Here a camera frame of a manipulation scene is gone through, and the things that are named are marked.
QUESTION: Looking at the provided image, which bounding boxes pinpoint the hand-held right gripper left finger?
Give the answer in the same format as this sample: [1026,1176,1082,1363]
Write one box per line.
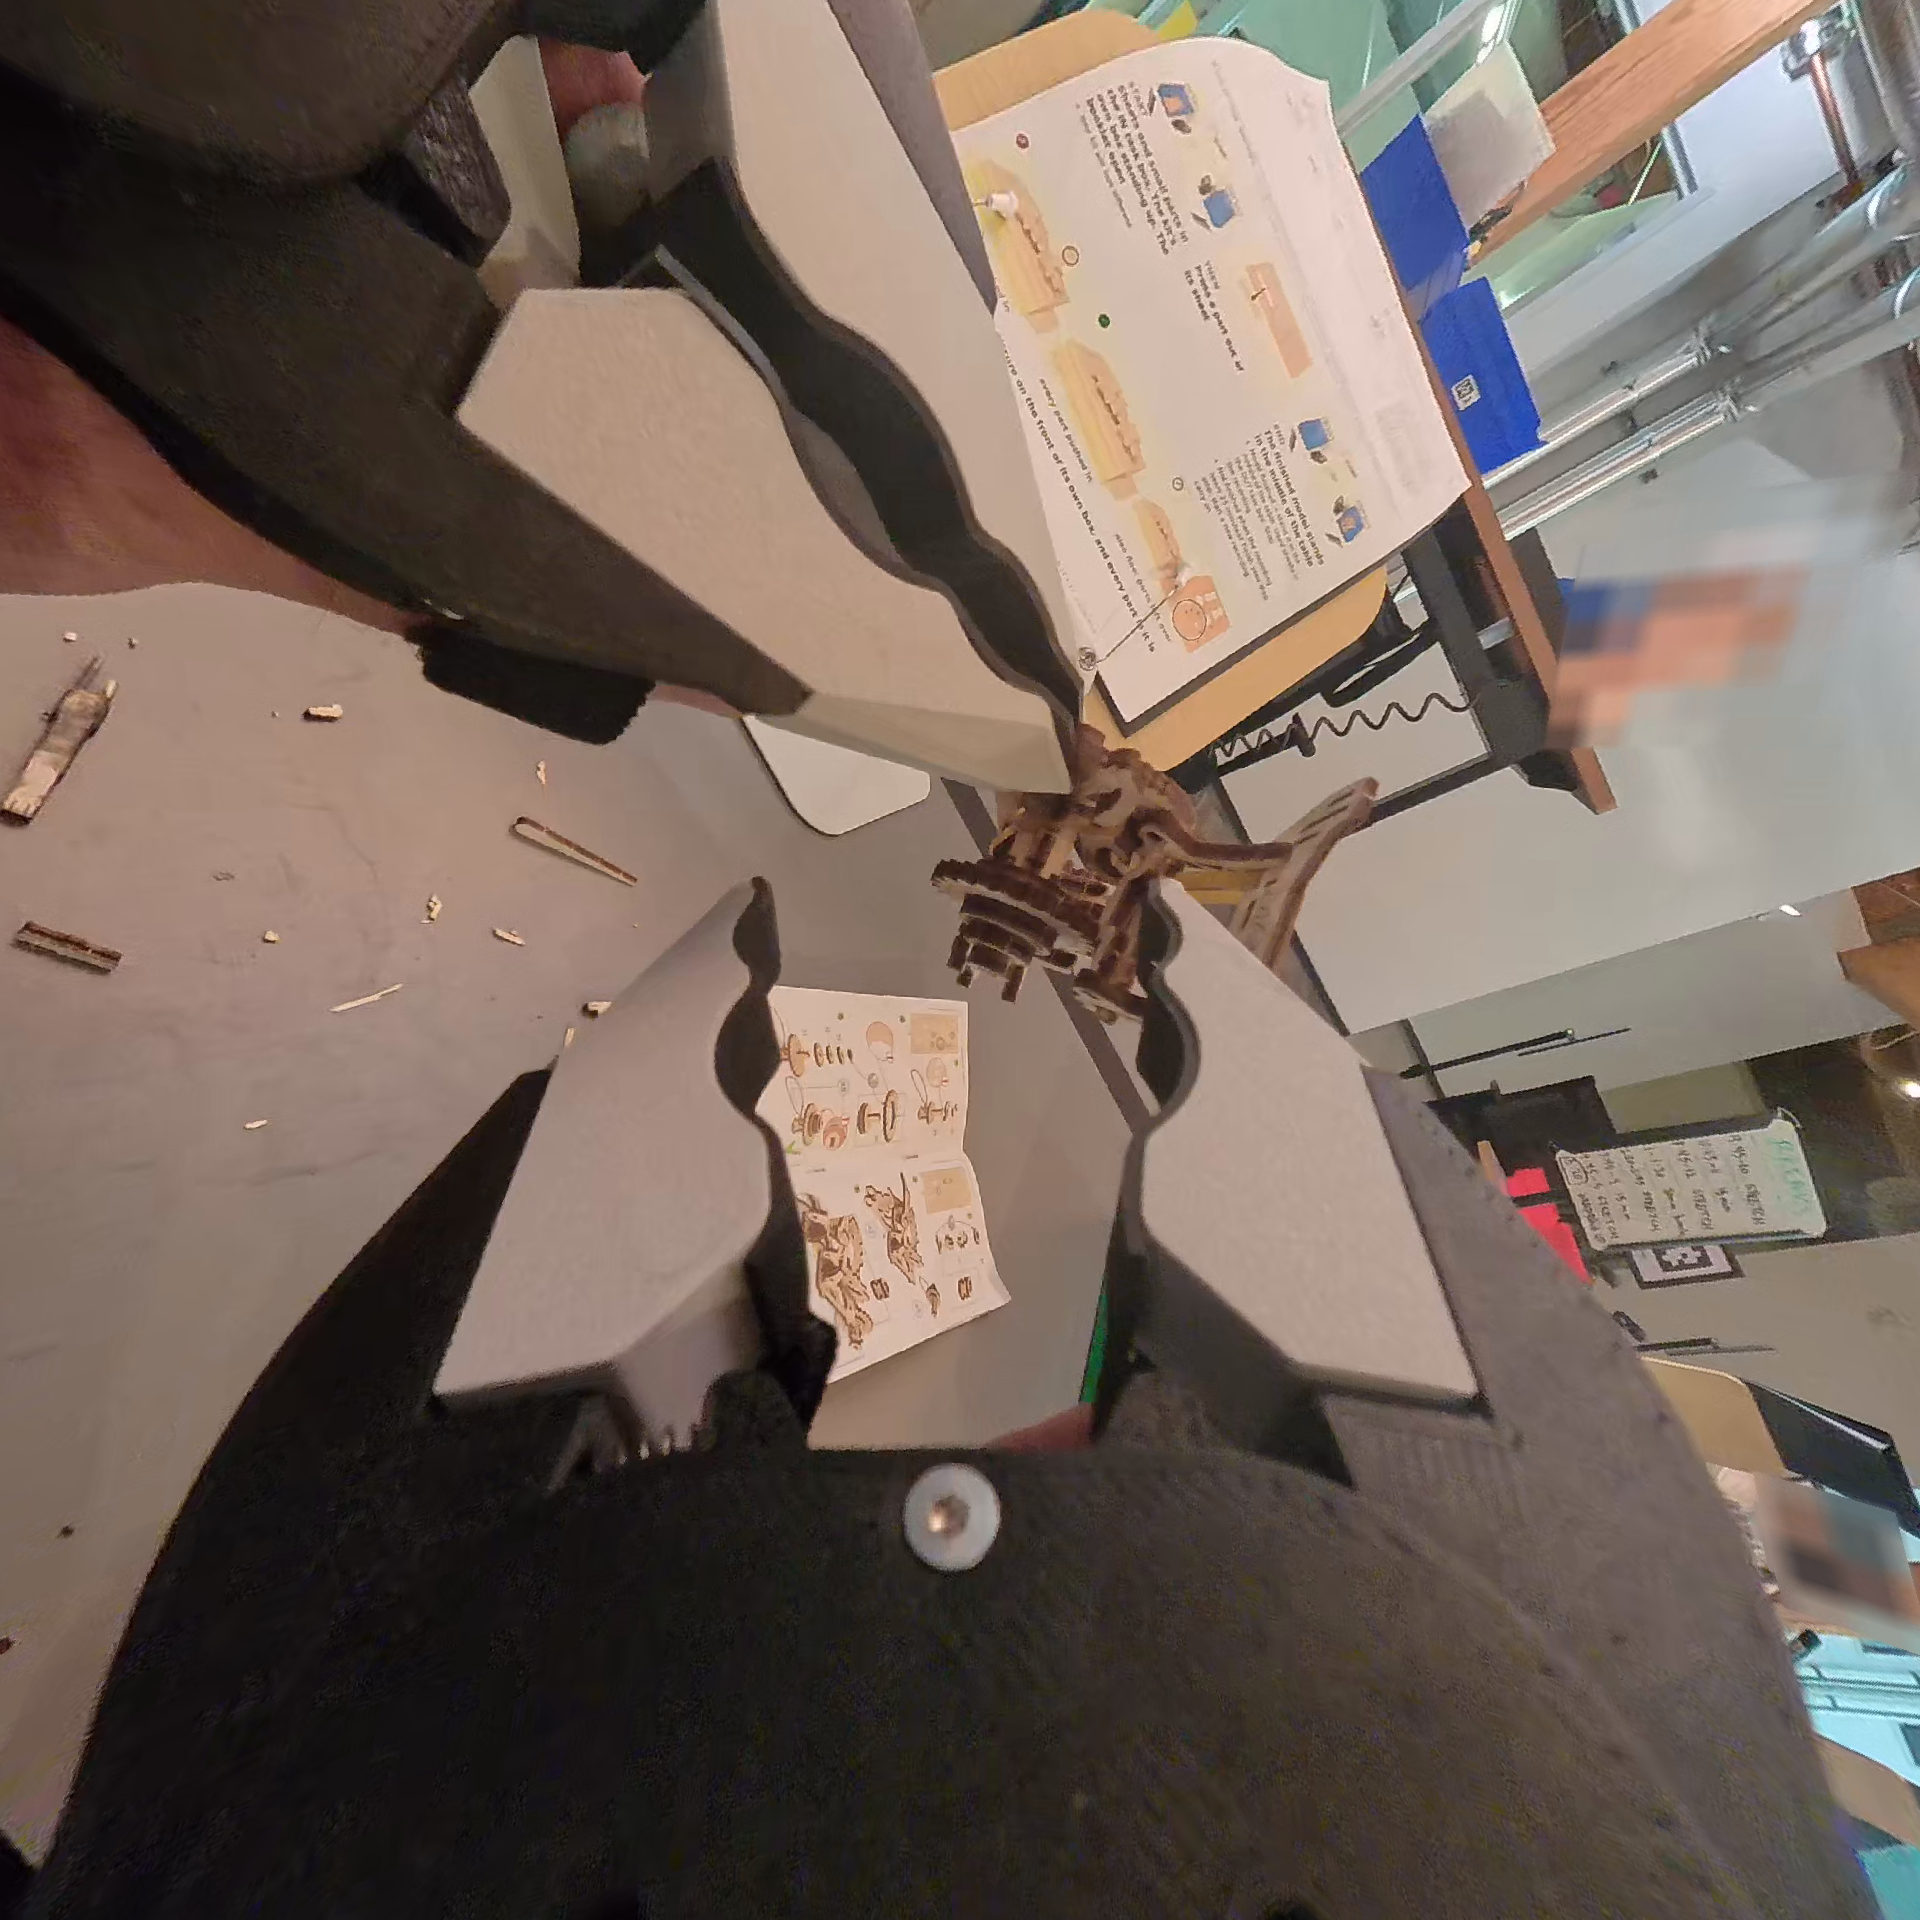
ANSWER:
[432,878,840,1449]

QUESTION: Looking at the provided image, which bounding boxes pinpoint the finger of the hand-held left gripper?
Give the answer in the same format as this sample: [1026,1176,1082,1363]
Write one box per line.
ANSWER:
[644,0,1089,713]
[454,284,1085,794]

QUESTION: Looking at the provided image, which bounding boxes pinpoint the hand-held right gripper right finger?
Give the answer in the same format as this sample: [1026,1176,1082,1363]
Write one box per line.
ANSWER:
[1092,880,1481,1441]

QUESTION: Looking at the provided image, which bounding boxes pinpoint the wooden buggy model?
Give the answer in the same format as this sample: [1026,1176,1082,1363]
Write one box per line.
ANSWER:
[930,720,1381,1025]

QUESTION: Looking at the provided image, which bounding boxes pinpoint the red box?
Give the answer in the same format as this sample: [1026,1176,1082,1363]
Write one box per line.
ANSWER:
[1497,1168,1594,1282]

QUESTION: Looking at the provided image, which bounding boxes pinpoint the open instruction booklet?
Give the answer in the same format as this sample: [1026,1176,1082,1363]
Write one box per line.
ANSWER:
[757,980,1011,1383]

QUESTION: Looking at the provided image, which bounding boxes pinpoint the white stand base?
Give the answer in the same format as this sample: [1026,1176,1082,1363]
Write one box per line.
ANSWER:
[741,711,932,839]

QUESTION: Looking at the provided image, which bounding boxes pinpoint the tapered wooden stick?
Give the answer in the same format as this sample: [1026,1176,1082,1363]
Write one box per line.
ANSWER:
[511,817,640,888]

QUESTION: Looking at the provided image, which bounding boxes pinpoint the handwritten whiteboard sign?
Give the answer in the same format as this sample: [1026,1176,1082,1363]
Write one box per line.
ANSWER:
[1550,1108,1834,1257]

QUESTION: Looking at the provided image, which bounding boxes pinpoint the white instruction sheet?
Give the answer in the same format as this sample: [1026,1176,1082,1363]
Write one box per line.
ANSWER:
[951,35,1474,724]

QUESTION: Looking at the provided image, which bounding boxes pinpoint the dark splintered wood scrap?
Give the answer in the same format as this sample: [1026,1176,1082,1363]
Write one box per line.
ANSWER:
[0,658,118,826]

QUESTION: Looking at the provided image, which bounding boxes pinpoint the light wooden display board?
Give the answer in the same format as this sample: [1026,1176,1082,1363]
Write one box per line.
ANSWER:
[930,10,1391,776]

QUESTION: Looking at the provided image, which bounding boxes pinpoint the translucent plastic box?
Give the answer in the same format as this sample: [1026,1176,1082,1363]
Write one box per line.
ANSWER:
[1426,45,1559,192]

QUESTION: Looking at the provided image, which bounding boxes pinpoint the coiled black cable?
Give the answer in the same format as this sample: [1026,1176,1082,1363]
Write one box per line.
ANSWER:
[1216,681,1481,761]

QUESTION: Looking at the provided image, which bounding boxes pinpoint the brown-top desk black frame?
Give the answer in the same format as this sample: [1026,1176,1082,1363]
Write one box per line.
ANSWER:
[1350,148,1624,819]

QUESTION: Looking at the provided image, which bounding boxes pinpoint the metal wall pipes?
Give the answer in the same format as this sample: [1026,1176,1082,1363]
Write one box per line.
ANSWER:
[1484,208,1920,529]

